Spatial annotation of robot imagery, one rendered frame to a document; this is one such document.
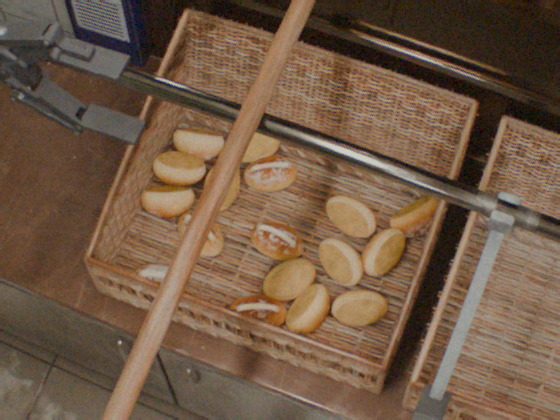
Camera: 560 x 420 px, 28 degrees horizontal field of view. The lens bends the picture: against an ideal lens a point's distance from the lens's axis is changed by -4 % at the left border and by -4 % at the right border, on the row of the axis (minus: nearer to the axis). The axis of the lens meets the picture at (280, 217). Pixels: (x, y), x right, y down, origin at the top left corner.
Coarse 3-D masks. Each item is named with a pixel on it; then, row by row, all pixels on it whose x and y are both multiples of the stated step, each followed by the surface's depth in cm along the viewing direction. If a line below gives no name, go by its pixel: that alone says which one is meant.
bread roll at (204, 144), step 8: (184, 128) 216; (192, 128) 218; (176, 136) 215; (184, 136) 214; (192, 136) 213; (200, 136) 213; (208, 136) 213; (216, 136) 214; (176, 144) 215; (184, 144) 214; (192, 144) 213; (200, 144) 213; (208, 144) 213; (216, 144) 214; (184, 152) 215; (192, 152) 214; (200, 152) 214; (208, 152) 214; (216, 152) 215
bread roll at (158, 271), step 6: (150, 264) 205; (156, 264) 205; (162, 264) 205; (138, 270) 205; (144, 270) 204; (150, 270) 203; (156, 270) 203; (162, 270) 203; (144, 276) 203; (150, 276) 203; (156, 276) 202; (162, 276) 202; (186, 288) 205; (144, 294) 205
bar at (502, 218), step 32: (160, 96) 158; (192, 96) 156; (288, 128) 154; (352, 160) 152; (384, 160) 152; (448, 192) 150; (480, 192) 150; (512, 224) 148; (544, 224) 148; (480, 288) 154; (448, 352) 158; (416, 416) 163
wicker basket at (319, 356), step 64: (192, 64) 211; (256, 64) 205; (320, 64) 200; (320, 128) 212; (384, 128) 206; (448, 128) 200; (128, 192) 205; (256, 192) 215; (320, 192) 215; (384, 192) 215; (128, 256) 210; (256, 256) 210; (192, 320) 202; (256, 320) 189; (384, 320) 204
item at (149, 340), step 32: (288, 32) 157; (256, 96) 152; (256, 128) 152; (224, 160) 149; (224, 192) 147; (192, 224) 145; (192, 256) 143; (160, 288) 142; (160, 320) 140; (128, 384) 136; (128, 416) 136
